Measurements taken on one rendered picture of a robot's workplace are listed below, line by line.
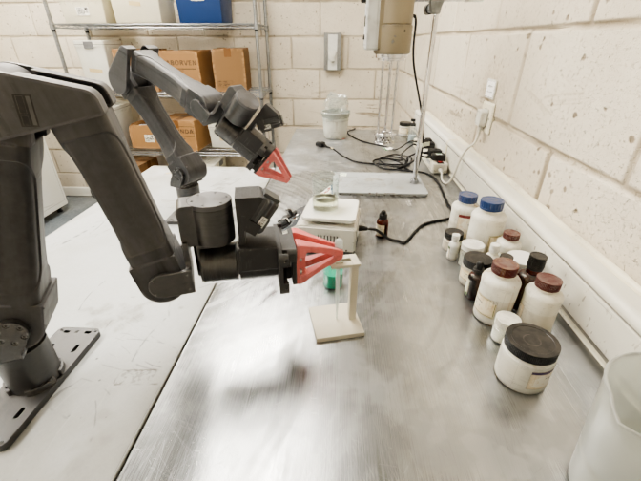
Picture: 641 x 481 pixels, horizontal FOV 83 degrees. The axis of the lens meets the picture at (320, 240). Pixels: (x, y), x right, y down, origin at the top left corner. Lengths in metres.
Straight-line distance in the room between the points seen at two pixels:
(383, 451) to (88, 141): 0.47
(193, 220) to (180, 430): 0.26
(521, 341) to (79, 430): 0.58
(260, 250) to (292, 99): 2.79
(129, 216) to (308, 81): 2.81
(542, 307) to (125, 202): 0.61
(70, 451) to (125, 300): 0.29
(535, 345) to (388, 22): 0.86
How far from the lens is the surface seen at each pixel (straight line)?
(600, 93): 0.82
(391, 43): 1.12
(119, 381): 0.62
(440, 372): 0.59
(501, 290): 0.65
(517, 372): 0.58
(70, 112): 0.44
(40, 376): 0.64
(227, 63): 2.94
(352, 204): 0.85
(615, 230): 0.74
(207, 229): 0.49
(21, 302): 0.55
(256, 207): 0.48
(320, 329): 0.61
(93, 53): 3.36
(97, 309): 0.78
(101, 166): 0.47
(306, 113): 3.24
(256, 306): 0.68
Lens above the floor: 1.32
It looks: 29 degrees down
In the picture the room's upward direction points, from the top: straight up
